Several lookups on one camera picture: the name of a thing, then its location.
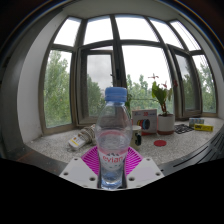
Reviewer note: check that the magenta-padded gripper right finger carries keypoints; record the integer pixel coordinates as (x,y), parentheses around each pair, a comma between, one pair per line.
(145,172)

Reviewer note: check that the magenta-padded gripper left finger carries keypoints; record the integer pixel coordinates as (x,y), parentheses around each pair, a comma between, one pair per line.
(78,172)

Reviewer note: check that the clear blue-capped water bottle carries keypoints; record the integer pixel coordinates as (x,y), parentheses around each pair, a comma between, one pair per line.
(113,133)

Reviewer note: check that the flat round red coaster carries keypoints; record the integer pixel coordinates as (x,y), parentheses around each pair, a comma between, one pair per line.
(160,143)

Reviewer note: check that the white mug with dark print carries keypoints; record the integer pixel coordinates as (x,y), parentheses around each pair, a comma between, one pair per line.
(136,138)

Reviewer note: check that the white red filament spool box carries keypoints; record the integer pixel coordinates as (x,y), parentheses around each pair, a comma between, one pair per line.
(146,121)

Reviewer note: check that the potted plant in white pot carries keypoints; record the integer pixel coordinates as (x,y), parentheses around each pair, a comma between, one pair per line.
(166,124)

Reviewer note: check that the black lattice trivet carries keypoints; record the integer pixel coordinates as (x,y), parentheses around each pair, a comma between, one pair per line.
(183,129)

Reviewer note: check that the blue white small packet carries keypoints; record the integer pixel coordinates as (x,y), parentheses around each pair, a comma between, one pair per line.
(196,121)

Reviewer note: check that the long yellow box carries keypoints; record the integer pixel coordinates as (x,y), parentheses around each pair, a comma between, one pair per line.
(203,127)

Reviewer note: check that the brown-framed bay window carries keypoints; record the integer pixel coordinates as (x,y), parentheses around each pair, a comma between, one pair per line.
(117,60)

